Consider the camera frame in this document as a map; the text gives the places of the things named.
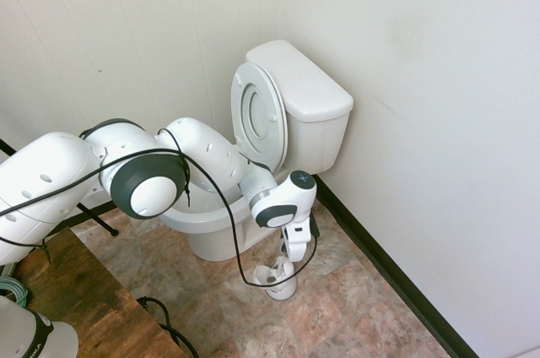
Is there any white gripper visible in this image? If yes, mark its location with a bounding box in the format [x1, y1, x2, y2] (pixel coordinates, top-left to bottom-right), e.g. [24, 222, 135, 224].
[278, 221, 314, 265]

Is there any white toilet brush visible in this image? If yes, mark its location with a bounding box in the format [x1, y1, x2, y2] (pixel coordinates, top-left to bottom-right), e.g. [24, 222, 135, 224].
[270, 259, 293, 282]

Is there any white toilet brush holder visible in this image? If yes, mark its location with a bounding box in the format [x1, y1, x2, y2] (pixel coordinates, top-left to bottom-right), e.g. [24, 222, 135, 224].
[252, 262, 299, 302]

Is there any white toilet bowl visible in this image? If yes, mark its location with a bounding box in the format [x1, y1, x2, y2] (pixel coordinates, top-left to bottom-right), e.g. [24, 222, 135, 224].
[161, 163, 294, 263]

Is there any black baseboard behind toilet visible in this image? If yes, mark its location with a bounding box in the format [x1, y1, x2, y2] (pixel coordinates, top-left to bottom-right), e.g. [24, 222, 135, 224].
[314, 173, 481, 358]

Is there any white toilet tank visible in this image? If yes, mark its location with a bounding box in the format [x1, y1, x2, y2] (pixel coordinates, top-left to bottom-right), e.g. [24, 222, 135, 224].
[284, 107, 352, 176]

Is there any white toilet seat and lid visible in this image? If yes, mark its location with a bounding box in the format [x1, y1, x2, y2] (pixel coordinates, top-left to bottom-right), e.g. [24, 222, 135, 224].
[229, 61, 290, 176]

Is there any white toilet tank lid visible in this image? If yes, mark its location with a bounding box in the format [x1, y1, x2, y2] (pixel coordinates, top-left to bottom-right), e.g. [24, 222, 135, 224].
[245, 39, 354, 123]

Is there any black baseboard beside toilet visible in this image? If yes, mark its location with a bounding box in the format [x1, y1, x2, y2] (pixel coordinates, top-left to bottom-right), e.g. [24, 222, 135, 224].
[54, 199, 117, 235]

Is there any brown wooden table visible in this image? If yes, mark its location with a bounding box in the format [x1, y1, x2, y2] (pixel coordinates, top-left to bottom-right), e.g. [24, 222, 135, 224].
[11, 225, 187, 358]

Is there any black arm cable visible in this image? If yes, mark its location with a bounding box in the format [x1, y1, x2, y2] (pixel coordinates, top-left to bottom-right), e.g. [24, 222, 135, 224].
[0, 127, 321, 290]

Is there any black cable on table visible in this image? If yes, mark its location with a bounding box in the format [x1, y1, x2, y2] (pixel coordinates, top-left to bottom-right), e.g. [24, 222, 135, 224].
[136, 296, 200, 358]

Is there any black camera tripod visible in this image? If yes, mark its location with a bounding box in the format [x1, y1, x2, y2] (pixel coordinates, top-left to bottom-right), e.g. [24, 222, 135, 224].
[0, 137, 120, 237]

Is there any green coiled cable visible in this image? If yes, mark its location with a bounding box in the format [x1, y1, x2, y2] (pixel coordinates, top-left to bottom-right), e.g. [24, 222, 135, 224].
[0, 275, 29, 312]

